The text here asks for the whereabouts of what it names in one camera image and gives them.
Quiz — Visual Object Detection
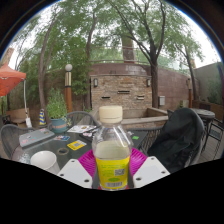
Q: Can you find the round patio table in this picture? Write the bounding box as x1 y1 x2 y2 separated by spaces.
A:
189 107 216 134

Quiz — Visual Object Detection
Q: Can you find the white mug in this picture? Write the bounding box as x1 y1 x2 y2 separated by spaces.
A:
30 150 62 175

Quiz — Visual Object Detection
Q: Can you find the slim tree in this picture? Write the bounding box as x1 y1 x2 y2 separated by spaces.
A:
173 23 208 100

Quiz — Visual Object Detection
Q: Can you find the leaning tree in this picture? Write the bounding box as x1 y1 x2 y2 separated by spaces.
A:
13 0 101 124

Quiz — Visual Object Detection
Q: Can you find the potted green plant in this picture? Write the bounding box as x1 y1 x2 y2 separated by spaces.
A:
45 88 69 134

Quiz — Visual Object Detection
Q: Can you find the clear bottle with yellow label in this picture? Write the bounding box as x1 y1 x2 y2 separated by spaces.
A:
91 105 134 191

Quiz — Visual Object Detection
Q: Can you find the dark forked tree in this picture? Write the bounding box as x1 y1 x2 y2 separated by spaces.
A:
109 0 188 110

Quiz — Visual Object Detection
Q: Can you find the small yellow card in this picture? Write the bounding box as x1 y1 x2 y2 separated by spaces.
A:
66 139 88 151

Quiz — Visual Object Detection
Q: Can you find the grey laptop with stickers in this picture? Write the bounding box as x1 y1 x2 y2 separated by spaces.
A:
18 127 56 149

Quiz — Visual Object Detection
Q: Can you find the wooden lamp post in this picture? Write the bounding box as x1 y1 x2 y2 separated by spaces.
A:
64 63 74 114

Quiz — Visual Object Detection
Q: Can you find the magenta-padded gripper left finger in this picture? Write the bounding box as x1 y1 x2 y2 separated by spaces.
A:
57 148 99 190

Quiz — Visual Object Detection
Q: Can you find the blue and yellow striped cone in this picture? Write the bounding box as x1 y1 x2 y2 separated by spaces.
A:
38 108 48 127

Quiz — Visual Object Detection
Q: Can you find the black backpack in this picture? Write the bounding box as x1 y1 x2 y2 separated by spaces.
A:
147 107 206 174

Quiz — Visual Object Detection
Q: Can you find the orange patio umbrella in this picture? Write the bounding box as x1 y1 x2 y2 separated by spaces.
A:
0 63 33 129

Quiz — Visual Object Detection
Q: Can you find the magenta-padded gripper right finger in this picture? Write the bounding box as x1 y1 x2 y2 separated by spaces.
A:
127 147 171 189

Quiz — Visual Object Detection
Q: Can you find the black metal chair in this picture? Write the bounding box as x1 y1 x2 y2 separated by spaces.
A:
203 119 224 158

